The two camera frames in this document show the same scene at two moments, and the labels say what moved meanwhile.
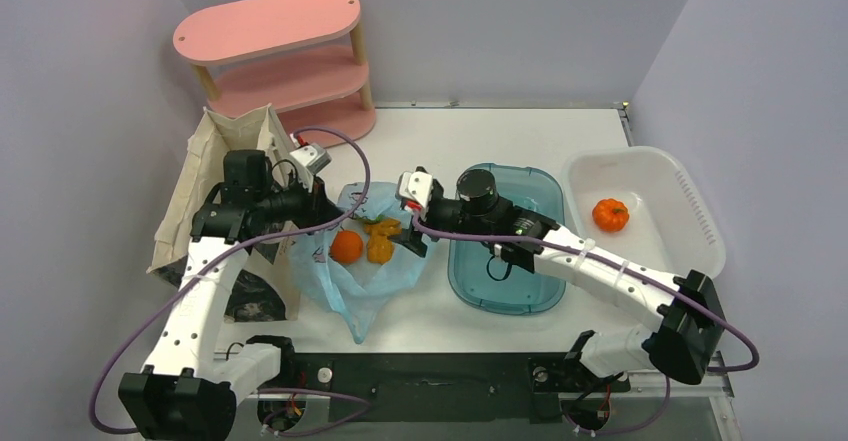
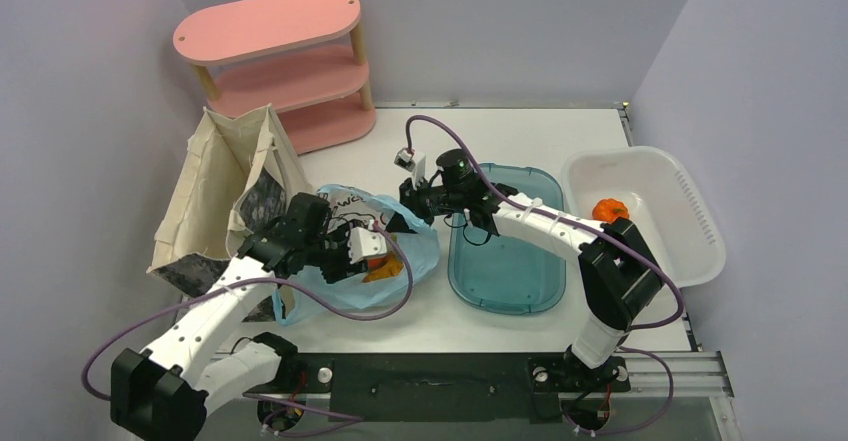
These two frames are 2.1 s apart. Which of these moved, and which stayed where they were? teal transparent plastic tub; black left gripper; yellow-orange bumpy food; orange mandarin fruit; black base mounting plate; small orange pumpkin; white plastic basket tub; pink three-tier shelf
Moved: orange mandarin fruit; black left gripper; yellow-orange bumpy food
Stayed: white plastic basket tub; small orange pumpkin; black base mounting plate; pink three-tier shelf; teal transparent plastic tub
